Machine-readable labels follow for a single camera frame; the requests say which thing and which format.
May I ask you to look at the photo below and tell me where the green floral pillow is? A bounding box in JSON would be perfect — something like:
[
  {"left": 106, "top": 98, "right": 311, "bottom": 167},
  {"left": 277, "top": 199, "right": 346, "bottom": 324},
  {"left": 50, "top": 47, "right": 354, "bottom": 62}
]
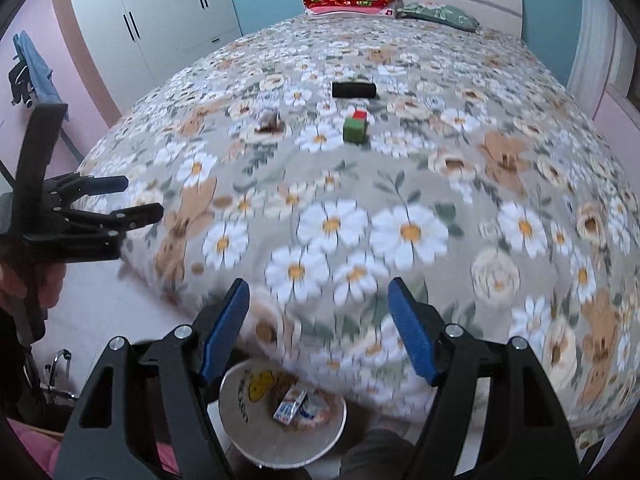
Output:
[{"left": 396, "top": 2, "right": 481, "bottom": 34}]

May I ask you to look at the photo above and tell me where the green cube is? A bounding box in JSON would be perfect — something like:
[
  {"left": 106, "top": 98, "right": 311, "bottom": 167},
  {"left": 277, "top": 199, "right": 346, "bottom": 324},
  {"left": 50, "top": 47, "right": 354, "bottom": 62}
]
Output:
[{"left": 343, "top": 108, "right": 368, "bottom": 143}]

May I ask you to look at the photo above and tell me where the floral bed cover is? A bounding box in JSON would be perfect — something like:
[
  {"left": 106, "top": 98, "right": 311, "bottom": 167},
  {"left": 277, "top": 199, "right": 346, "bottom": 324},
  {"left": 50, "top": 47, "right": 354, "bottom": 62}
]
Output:
[{"left": 80, "top": 12, "right": 640, "bottom": 436}]

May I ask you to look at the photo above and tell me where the black rectangular case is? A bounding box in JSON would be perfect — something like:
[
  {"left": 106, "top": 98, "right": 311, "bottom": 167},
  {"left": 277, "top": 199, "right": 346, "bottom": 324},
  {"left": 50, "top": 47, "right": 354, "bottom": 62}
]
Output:
[{"left": 331, "top": 80, "right": 376, "bottom": 100}]

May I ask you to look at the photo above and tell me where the blue hanging cloth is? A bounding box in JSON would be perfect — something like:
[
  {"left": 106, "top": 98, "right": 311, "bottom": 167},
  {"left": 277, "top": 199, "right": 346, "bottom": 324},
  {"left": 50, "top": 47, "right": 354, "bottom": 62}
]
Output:
[{"left": 12, "top": 30, "right": 63, "bottom": 106}]

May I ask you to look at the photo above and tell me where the long white blue box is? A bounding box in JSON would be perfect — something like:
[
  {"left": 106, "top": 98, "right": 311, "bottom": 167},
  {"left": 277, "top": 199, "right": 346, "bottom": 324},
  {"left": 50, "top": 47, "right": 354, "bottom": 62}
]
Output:
[{"left": 272, "top": 389, "right": 307, "bottom": 423}]

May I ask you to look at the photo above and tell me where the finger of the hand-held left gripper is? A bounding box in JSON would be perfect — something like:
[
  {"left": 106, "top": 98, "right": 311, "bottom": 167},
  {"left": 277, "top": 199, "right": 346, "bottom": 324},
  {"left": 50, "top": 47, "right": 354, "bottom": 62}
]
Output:
[
  {"left": 62, "top": 172, "right": 130, "bottom": 198},
  {"left": 62, "top": 202, "right": 165, "bottom": 236}
]

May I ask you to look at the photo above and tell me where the person's pink garment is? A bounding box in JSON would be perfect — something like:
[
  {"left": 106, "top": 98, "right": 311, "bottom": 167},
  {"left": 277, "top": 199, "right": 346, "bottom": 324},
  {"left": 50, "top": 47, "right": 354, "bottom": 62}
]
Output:
[{"left": 7, "top": 417, "right": 66, "bottom": 480}]

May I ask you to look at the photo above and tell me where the chrome metal frame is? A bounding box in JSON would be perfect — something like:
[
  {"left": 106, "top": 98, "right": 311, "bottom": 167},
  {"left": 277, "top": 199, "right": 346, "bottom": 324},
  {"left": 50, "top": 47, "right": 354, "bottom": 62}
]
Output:
[{"left": 42, "top": 349, "right": 78, "bottom": 403}]

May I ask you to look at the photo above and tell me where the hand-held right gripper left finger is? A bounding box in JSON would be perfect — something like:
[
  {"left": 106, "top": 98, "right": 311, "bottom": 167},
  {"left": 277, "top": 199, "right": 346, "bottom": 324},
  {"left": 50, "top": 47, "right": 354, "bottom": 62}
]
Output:
[{"left": 52, "top": 278, "right": 251, "bottom": 480}]

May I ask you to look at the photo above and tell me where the waste bin with printed bag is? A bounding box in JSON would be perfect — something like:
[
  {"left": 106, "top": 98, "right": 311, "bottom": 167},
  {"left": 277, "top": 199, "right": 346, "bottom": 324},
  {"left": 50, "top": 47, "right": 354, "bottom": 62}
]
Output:
[{"left": 218, "top": 358, "right": 347, "bottom": 467}]

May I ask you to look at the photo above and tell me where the crumpled paper ball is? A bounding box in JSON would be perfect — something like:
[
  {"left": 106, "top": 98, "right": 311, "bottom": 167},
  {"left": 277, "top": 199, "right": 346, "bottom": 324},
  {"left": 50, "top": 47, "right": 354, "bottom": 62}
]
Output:
[{"left": 255, "top": 110, "right": 283, "bottom": 133}]

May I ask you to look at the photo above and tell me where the person's left hand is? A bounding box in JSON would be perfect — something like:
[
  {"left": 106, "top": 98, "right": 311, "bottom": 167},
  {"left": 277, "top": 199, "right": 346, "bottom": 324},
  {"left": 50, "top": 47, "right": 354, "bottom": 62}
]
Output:
[{"left": 0, "top": 257, "right": 68, "bottom": 321}]

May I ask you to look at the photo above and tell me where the white curtain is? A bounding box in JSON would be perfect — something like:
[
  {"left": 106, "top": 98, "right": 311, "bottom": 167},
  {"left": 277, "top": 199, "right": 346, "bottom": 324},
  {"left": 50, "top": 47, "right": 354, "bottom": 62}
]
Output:
[{"left": 567, "top": 0, "right": 618, "bottom": 106}]

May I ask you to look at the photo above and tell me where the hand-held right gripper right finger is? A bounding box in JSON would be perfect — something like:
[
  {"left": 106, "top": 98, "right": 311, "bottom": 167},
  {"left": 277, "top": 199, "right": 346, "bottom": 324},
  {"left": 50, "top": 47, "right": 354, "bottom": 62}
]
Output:
[{"left": 387, "top": 276, "right": 586, "bottom": 480}]

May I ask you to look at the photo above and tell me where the pink pillow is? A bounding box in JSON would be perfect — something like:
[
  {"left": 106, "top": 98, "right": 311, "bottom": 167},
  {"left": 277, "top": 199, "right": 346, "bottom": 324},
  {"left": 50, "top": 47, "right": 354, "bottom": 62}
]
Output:
[{"left": 306, "top": 4, "right": 398, "bottom": 20}]

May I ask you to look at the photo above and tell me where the white wardrobe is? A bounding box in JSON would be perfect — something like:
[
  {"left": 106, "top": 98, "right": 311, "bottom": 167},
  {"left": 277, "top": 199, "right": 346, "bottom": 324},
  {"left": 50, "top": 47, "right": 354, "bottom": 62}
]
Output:
[{"left": 64, "top": 0, "right": 243, "bottom": 86}]

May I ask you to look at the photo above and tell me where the black clothes rack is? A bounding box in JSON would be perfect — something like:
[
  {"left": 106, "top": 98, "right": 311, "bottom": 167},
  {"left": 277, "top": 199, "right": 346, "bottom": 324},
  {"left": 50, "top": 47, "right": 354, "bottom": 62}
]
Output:
[{"left": 7, "top": 60, "right": 81, "bottom": 161}]

